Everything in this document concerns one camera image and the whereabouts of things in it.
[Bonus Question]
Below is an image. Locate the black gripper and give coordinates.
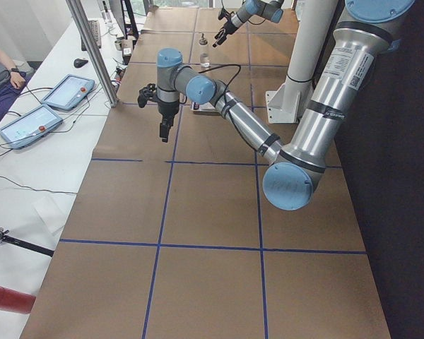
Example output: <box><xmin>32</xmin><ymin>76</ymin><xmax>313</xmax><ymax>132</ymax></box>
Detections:
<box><xmin>158</xmin><ymin>100</ymin><xmax>179</xmax><ymax>143</ymax></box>
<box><xmin>213</xmin><ymin>8</ymin><xmax>242</xmax><ymax>48</ymax></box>

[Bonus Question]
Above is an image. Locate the clear glass sauce bottle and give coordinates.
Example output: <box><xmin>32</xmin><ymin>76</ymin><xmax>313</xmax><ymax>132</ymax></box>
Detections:
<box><xmin>199</xmin><ymin>32</ymin><xmax>211</xmax><ymax>69</ymax></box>

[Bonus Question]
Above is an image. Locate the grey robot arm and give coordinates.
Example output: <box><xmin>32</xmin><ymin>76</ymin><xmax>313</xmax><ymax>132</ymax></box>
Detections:
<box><xmin>213</xmin><ymin>0</ymin><xmax>283</xmax><ymax>47</ymax></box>
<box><xmin>152</xmin><ymin>1</ymin><xmax>413</xmax><ymax>210</ymax></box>

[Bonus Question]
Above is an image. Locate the silver digital kitchen scale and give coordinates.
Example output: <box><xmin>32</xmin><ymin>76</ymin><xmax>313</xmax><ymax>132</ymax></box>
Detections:
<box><xmin>190</xmin><ymin>102</ymin><xmax>219</xmax><ymax>115</ymax></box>

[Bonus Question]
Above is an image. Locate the far blue teach pendant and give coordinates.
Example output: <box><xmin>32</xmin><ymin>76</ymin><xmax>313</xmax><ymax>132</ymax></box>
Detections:
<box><xmin>40</xmin><ymin>74</ymin><xmax>95</xmax><ymax>112</ymax></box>

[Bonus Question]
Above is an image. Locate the blue teach pendant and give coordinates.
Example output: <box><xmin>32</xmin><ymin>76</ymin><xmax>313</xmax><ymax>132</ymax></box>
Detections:
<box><xmin>40</xmin><ymin>74</ymin><xmax>95</xmax><ymax>112</ymax></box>
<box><xmin>0</xmin><ymin>104</ymin><xmax>63</xmax><ymax>150</ymax></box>

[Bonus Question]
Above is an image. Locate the black computer mouse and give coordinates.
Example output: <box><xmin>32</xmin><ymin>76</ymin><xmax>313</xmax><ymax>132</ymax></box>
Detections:
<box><xmin>73</xmin><ymin>58</ymin><xmax>88</xmax><ymax>69</ymax></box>

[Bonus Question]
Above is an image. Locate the black keyboard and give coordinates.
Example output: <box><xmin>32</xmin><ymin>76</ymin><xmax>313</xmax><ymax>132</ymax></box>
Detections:
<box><xmin>81</xmin><ymin>20</ymin><xmax>102</xmax><ymax>52</ymax></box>

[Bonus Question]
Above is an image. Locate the near blue teach pendant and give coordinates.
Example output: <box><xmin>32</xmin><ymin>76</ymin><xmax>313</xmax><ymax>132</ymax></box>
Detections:
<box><xmin>0</xmin><ymin>104</ymin><xmax>63</xmax><ymax>150</ymax></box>

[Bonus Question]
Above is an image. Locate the black tripod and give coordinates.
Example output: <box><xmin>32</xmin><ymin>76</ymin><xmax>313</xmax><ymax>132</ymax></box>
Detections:
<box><xmin>0</xmin><ymin>227</ymin><xmax>54</xmax><ymax>257</ymax></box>

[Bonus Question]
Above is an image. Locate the red cylinder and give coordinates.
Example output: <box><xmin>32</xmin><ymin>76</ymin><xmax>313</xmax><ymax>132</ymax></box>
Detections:
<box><xmin>0</xmin><ymin>286</ymin><xmax>36</xmax><ymax>314</ymax></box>

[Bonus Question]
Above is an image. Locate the black camera box on wrist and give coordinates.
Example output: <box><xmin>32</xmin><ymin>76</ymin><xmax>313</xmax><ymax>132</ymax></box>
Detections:
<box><xmin>137</xmin><ymin>83</ymin><xmax>159</xmax><ymax>108</ymax></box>

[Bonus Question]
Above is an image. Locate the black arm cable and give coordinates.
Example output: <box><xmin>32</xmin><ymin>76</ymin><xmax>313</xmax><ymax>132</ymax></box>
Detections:
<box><xmin>178</xmin><ymin>63</ymin><xmax>243</xmax><ymax>107</ymax></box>

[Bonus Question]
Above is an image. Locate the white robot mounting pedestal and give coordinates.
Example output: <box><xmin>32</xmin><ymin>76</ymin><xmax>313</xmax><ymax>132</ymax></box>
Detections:
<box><xmin>266</xmin><ymin>0</ymin><xmax>338</xmax><ymax>124</ymax></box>

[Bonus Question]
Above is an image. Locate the aluminium frame post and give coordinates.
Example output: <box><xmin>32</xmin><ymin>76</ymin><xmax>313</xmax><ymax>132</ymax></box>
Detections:
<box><xmin>66</xmin><ymin>0</ymin><xmax>119</xmax><ymax>107</ymax></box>

